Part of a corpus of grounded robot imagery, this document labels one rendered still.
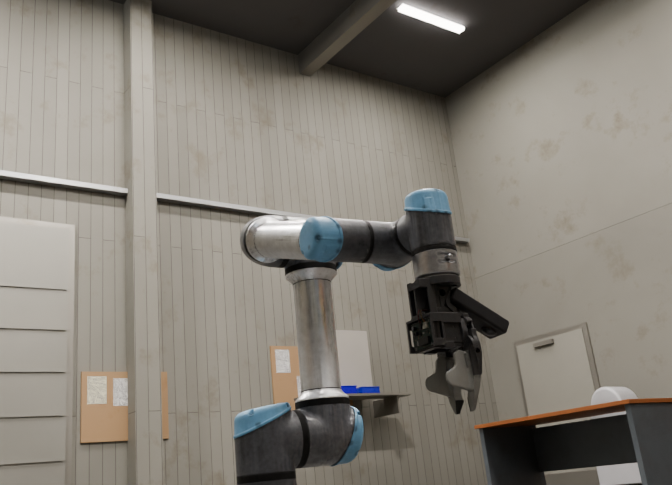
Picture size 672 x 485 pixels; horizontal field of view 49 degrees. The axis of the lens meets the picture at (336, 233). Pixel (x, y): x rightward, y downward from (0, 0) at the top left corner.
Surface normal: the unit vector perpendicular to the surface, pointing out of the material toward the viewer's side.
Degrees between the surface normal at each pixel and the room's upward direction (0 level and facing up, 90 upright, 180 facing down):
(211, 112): 90
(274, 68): 90
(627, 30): 90
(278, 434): 90
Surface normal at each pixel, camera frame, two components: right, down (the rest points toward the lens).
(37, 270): 0.57, -0.32
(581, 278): -0.81, -0.11
